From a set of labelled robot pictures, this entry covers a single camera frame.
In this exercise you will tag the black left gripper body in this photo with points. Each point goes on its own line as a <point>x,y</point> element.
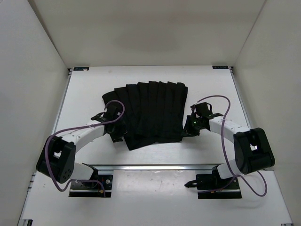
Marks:
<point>119,130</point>

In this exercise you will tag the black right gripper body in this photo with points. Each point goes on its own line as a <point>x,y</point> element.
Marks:
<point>197,122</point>

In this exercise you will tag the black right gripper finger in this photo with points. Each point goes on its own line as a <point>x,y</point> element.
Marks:
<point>194,132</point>
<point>188,130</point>

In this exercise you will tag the black pleated skirt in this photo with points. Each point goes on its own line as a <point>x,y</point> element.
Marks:
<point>153,112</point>

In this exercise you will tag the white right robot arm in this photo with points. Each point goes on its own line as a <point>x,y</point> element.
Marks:
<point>251,147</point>

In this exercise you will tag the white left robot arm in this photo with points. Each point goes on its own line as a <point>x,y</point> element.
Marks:
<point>57,158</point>

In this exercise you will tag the blue label sticker right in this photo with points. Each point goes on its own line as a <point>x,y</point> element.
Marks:
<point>220,67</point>

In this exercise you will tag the blue label sticker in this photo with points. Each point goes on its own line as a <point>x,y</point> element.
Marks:
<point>80,68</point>
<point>220,67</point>

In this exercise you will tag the blue label sticker left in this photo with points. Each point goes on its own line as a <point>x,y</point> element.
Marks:
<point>80,68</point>

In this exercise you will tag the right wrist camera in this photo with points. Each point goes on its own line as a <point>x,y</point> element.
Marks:
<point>202,109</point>

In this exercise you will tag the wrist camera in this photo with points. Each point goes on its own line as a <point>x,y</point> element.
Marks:
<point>112,112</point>
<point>202,109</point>

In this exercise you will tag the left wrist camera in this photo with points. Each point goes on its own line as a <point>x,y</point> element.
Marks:
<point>112,112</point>

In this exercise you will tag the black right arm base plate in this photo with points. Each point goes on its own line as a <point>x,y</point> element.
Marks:
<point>212,186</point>

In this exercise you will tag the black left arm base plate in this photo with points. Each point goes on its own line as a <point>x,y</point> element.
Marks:
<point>94,189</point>

